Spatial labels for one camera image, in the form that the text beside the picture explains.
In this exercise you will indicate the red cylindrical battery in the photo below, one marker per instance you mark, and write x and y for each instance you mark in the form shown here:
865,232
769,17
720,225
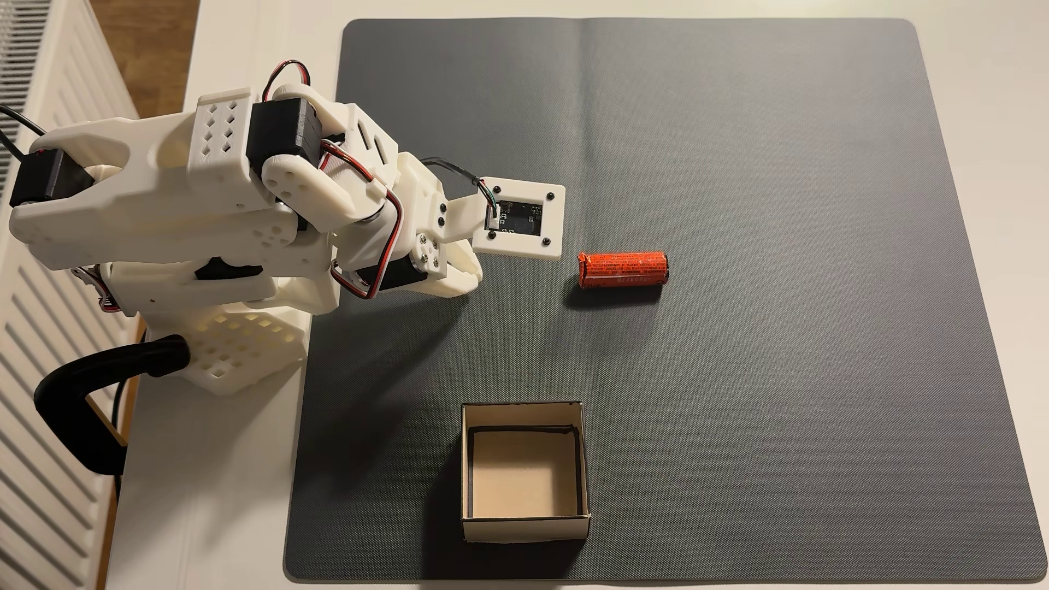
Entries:
623,270

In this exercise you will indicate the large grey table mat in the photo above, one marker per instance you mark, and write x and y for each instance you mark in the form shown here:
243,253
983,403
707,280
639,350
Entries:
778,328

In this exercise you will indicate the white framed camera board mount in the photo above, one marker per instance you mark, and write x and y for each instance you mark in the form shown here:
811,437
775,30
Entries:
524,219

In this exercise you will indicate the small open cardboard box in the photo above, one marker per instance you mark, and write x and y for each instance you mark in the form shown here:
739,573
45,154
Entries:
524,483

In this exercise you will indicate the black table clamp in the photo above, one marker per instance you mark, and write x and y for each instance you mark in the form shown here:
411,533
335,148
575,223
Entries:
74,401

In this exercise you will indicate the white wall radiator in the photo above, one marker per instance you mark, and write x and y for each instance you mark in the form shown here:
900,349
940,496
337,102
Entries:
41,426

